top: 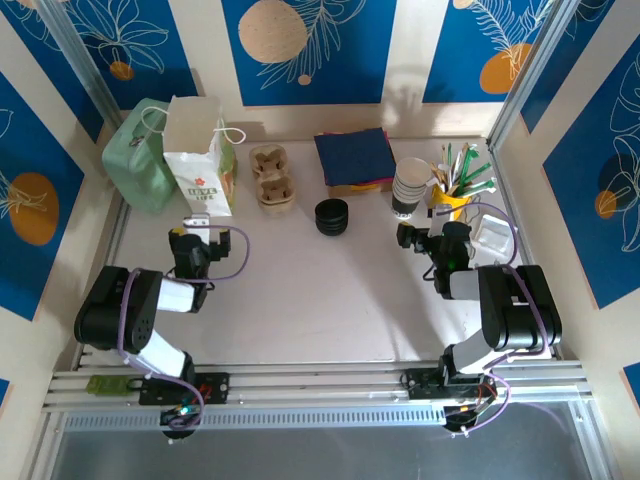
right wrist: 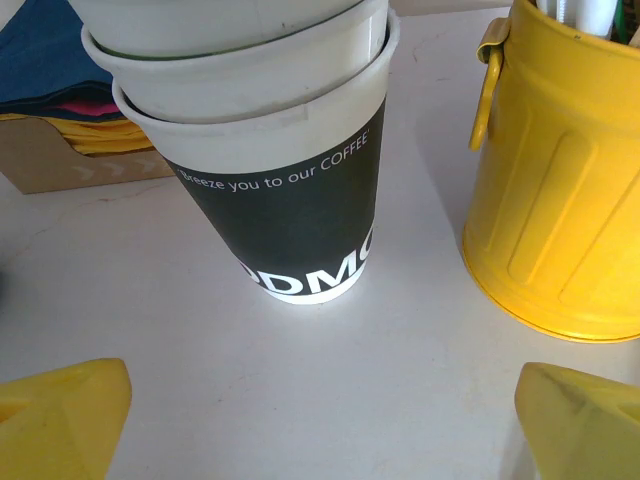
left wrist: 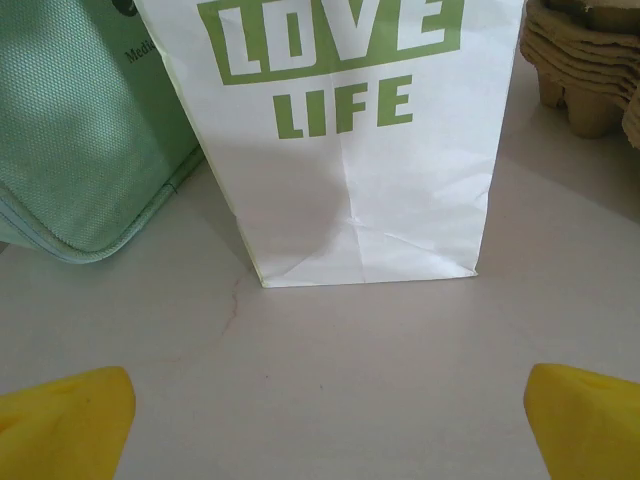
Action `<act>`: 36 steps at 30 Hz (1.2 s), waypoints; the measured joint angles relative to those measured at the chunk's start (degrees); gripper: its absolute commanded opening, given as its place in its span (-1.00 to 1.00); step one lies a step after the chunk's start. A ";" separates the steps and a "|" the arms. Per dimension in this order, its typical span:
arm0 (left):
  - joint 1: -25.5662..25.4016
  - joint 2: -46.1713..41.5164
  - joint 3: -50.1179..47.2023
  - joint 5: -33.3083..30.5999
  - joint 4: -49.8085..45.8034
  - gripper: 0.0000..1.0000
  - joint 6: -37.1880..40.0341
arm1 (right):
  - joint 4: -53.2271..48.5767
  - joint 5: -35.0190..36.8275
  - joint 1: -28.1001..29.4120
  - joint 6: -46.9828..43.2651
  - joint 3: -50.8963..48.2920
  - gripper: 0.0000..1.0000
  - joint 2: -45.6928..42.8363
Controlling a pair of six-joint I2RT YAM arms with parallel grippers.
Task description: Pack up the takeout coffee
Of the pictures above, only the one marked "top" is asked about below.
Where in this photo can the printed paper takeout bag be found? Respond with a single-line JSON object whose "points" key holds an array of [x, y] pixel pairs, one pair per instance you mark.
{"points": [[200, 175]]}

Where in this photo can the stack of blue napkins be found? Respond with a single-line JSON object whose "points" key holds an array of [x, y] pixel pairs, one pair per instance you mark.
{"points": [[355, 155]]}

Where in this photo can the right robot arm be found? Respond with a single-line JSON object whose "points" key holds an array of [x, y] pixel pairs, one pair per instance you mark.
{"points": [[520, 310]]}

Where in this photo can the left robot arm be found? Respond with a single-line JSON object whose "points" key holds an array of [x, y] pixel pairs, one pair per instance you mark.
{"points": [[115, 310]]}

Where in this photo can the stack of paper cups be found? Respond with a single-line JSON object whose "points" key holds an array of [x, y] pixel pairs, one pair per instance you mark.
{"points": [[405, 207]]}

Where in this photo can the yellow stirrer holder cup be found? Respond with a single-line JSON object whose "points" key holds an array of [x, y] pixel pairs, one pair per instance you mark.
{"points": [[447, 205]]}

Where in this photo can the small white square dish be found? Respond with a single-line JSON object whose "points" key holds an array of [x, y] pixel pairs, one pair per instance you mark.
{"points": [[492, 232]]}

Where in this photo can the yellow napkins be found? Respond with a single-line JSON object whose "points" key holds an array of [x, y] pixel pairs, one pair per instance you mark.
{"points": [[365, 186]]}

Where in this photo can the wooden stirrer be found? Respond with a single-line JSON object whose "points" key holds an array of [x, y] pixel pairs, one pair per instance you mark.
{"points": [[440, 176]]}

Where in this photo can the mint green carry case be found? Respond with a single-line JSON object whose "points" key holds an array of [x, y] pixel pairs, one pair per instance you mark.
{"points": [[135, 170]]}

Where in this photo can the stack of pulp cup carriers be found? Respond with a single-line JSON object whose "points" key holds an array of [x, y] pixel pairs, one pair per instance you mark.
{"points": [[272, 190]]}

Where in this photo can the stack of black cup lids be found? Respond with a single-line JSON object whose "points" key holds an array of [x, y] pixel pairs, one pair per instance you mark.
{"points": [[331, 217]]}

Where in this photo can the thin green stirrer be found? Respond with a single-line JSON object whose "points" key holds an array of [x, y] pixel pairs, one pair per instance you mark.
{"points": [[449, 162]]}

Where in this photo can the green tape piece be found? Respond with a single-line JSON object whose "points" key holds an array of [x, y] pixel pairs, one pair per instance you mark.
{"points": [[107, 386]]}

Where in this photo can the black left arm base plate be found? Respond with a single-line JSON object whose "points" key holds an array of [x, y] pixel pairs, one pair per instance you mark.
{"points": [[215, 387]]}

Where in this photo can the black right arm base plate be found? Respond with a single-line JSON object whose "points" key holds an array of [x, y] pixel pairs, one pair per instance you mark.
{"points": [[420, 385]]}

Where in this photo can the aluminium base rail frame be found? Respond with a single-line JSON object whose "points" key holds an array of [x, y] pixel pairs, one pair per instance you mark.
{"points": [[320, 385]]}

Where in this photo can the aluminium corner post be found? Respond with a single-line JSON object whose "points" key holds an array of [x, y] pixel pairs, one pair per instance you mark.
{"points": [[75, 55], [525, 75]]}

